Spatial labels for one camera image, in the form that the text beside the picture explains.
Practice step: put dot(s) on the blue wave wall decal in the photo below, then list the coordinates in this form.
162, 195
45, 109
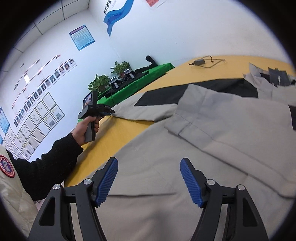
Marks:
114, 16

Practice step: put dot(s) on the red wall notice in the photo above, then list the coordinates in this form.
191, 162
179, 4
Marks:
154, 4

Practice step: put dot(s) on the potted green plant far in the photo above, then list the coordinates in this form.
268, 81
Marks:
119, 68

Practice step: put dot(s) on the person's left hand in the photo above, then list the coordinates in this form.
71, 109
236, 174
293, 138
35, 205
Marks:
80, 129

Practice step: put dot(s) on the potted green plant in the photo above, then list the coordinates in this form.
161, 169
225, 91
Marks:
119, 68
99, 83

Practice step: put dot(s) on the beige and black jacket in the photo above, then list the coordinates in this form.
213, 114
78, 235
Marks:
246, 139

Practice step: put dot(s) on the potted green plant near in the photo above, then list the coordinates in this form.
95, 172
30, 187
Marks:
99, 83

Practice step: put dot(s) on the portrait photo row on wall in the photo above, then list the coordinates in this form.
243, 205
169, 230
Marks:
38, 79

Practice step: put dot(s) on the person's beige vest torso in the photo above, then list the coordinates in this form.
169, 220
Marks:
17, 202

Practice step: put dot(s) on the framed certificates on wall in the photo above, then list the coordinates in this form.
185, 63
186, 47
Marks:
33, 125

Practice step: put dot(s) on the black power adapter with cable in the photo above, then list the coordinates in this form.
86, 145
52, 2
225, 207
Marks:
201, 62

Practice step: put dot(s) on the black device on green table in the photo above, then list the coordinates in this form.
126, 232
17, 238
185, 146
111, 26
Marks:
128, 76

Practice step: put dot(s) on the blue wall poster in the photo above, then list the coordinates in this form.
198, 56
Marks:
81, 37

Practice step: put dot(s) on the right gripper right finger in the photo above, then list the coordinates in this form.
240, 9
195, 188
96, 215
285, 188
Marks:
243, 221

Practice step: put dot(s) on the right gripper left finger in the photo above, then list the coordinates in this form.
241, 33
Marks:
54, 219

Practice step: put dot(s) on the green cloth covered table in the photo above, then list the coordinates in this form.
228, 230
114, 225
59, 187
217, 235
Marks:
136, 81

